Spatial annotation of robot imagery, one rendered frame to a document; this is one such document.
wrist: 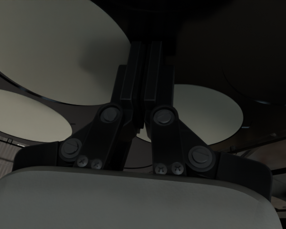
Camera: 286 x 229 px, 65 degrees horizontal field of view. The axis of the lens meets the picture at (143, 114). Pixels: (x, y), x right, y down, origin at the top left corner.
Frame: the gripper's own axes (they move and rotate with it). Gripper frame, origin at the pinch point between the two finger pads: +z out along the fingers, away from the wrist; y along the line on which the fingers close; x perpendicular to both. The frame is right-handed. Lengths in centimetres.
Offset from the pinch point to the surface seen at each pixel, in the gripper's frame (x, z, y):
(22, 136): -11.7, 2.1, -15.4
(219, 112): -5.4, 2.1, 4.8
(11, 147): -165, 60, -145
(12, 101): -4.8, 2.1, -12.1
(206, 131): -8.4, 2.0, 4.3
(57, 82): -2.1, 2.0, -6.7
